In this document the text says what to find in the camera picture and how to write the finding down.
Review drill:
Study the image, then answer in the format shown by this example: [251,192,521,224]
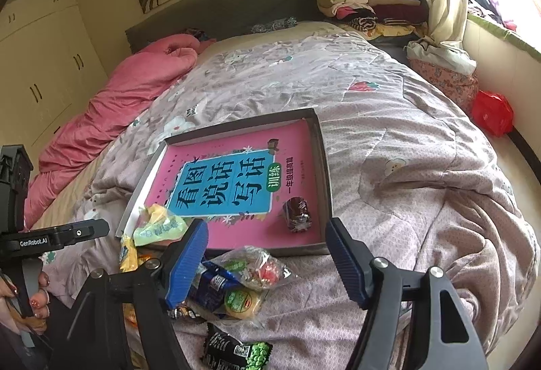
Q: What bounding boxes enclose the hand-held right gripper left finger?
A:
[51,219,210,370]

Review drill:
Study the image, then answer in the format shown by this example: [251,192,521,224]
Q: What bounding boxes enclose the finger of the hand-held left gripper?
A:
[0,219,111,261]

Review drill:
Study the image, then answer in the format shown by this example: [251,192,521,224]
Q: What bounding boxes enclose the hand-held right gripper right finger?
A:
[325,217,491,370]

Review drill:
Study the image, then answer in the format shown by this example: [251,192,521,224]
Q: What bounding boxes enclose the pale yellow green snack packet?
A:
[134,204,189,248]

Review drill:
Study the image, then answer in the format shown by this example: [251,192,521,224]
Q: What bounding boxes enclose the yellow corn snack packet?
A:
[119,234,141,274]

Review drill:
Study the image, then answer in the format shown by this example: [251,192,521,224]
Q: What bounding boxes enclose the clear packet with red snack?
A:
[209,245,292,290]

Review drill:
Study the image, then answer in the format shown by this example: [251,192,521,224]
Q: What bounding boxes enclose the dark red candy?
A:
[282,196,313,233]

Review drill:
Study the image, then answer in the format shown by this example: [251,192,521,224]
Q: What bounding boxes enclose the shallow grey cardboard box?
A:
[115,108,334,256]

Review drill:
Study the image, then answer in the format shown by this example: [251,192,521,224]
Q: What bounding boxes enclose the black green pea packet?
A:
[201,323,273,370]

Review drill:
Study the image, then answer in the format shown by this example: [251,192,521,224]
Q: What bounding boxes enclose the person's left hand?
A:
[0,272,51,333]

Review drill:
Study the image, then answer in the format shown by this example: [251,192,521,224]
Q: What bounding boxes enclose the shiny blue snack packet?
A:
[186,258,241,314]

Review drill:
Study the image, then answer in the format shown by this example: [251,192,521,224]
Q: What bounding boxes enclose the small black red packet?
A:
[166,304,209,323]

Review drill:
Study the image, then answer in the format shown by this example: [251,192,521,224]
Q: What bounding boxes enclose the round yellow cake packet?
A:
[223,287,267,326]

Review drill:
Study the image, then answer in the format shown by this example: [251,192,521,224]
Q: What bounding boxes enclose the pink quilt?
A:
[23,33,217,229]

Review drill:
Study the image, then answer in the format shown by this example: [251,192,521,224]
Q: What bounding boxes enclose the cream wardrobe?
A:
[0,0,110,161]

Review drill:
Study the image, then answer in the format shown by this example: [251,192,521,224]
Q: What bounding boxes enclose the pink and blue book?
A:
[144,118,328,250]

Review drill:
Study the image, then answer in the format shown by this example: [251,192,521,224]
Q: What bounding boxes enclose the red plastic bag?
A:
[470,90,515,138]

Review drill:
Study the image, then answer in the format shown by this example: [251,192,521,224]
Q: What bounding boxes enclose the pink floral cloth bundle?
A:
[403,38,480,112]

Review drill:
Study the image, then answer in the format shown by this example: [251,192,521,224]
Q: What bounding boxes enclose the dark floral pillow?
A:
[250,16,299,34]

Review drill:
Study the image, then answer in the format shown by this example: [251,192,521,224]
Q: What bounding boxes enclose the pile of folded clothes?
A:
[315,0,432,42]

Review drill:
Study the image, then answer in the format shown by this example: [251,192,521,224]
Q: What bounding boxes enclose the dark grey headboard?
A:
[125,0,323,54]

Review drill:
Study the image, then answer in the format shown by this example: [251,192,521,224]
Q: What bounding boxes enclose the clothes on window sill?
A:
[467,0,520,32]

